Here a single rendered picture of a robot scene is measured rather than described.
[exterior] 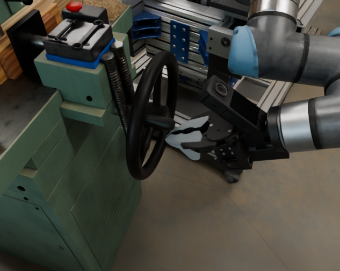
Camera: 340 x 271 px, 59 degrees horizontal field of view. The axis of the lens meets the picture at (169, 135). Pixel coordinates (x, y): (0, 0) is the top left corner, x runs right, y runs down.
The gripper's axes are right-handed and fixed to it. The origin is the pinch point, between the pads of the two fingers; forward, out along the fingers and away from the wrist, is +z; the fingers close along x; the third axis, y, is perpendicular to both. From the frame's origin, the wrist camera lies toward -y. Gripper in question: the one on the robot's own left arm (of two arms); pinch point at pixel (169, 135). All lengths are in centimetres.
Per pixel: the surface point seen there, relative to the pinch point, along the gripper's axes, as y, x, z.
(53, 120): -11.0, -2.3, 21.0
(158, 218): 69, 21, 55
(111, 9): -17.2, 31.7, 19.9
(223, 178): 81, 52, 34
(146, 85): -9.2, 3.9, 1.1
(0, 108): -18.5, -5.8, 25.4
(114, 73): -12.5, 5.8, 7.6
